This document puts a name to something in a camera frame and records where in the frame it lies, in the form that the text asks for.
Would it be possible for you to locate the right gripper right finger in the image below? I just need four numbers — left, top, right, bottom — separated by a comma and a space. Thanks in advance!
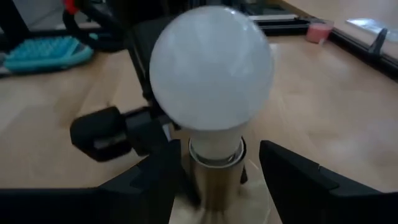
259, 139, 398, 224

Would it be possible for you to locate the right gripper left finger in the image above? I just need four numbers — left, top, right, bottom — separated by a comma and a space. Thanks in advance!
0, 139, 183, 224

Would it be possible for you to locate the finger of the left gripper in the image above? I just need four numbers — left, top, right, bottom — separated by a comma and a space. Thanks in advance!
130, 117, 181, 156
239, 166, 249, 184

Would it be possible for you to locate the metal lamp socket stand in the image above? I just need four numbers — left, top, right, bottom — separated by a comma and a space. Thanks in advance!
169, 136, 275, 224

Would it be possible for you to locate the white lightbulb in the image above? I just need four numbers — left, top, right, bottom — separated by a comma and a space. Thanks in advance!
149, 5, 275, 158

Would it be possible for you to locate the teal calculator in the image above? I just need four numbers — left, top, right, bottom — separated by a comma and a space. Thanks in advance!
2, 35, 95, 73

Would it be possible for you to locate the black clamp lever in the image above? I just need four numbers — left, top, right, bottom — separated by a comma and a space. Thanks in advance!
368, 27, 389, 57

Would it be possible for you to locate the tan wooden desk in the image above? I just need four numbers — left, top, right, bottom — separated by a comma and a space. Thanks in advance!
278, 0, 398, 63

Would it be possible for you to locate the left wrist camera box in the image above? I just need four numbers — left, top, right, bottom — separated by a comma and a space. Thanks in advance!
124, 15, 177, 110

